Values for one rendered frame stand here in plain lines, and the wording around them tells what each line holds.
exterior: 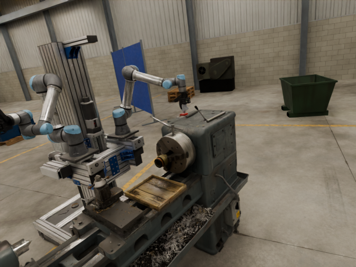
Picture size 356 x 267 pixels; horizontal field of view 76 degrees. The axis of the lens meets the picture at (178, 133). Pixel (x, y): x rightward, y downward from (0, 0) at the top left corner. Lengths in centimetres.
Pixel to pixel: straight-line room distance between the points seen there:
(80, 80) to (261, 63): 1004
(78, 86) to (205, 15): 1043
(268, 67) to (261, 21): 199
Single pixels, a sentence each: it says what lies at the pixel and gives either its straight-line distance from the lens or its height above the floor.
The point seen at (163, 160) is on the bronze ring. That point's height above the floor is 110.
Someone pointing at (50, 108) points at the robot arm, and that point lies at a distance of 178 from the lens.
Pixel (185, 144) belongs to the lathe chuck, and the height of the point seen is 118.
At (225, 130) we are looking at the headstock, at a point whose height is 113.
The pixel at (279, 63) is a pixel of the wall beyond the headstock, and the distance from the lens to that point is 1150.
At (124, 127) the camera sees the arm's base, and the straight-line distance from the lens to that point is 223.
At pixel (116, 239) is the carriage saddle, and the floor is 90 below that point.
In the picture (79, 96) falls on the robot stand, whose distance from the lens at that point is 216.
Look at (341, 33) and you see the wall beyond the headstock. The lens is 1162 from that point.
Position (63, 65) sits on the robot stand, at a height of 185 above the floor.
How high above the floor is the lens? 180
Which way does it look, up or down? 19 degrees down
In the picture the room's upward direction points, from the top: 8 degrees counter-clockwise
